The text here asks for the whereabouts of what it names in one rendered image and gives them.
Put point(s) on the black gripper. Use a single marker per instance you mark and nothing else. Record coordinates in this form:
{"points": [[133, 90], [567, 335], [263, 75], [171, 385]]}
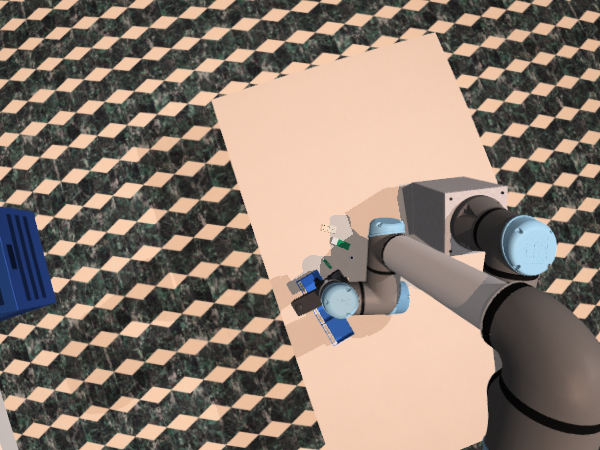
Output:
{"points": [[336, 274]]}

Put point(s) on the grey domino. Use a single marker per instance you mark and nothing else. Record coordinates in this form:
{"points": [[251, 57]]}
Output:
{"points": [[329, 228]]}

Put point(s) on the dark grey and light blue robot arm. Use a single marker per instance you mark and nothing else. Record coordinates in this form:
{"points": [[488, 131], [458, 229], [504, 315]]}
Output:
{"points": [[548, 395]]}

